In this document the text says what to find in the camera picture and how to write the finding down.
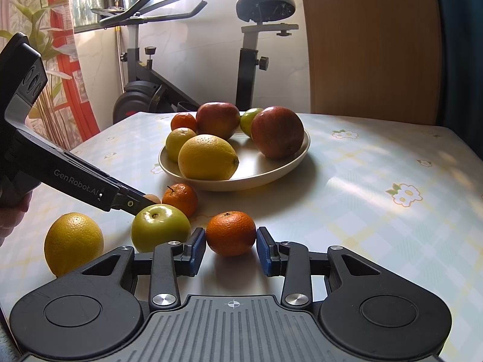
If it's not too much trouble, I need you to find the large red apple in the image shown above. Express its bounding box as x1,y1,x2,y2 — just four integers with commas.
251,106,304,159

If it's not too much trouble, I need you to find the person's left hand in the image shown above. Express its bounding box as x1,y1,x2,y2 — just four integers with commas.
0,191,33,245

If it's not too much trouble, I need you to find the small brown-orange fruit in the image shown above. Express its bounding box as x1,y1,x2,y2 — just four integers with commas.
144,194,161,204

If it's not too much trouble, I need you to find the yellow-green apple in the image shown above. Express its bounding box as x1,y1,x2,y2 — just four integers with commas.
131,204,192,252

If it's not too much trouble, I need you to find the orange mandarin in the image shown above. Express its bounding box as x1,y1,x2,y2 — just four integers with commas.
206,211,256,257
162,183,198,218

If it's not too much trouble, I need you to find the orange mandarin right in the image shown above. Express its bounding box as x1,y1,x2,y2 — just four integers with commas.
206,211,256,257

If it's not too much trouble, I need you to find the yellow lemon on table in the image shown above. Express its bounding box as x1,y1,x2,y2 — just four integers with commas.
44,212,104,277

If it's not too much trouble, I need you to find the small yellow lemon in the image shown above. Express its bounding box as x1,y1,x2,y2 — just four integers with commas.
165,128,197,163

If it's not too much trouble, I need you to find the large yellow lemon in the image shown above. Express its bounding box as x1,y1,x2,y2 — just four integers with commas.
178,134,239,181

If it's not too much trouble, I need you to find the mandarin on plate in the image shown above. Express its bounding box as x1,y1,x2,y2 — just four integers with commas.
170,113,197,132

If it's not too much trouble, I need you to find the cream round plate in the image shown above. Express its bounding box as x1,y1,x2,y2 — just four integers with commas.
158,131,310,191

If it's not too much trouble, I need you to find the black exercise bike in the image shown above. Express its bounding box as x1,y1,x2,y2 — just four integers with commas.
93,0,299,122

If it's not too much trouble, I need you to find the red apple at back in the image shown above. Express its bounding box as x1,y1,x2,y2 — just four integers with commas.
196,102,241,141

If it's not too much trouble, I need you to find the green apple on plate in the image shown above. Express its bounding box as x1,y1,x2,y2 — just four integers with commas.
240,108,263,137

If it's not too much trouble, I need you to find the floral orange curtain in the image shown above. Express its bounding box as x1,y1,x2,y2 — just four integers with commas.
1,0,100,151

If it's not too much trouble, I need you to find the wooden door panel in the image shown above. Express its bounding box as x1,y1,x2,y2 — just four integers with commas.
303,0,442,125

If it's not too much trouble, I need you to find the black camera box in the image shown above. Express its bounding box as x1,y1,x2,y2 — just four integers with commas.
1,33,47,161

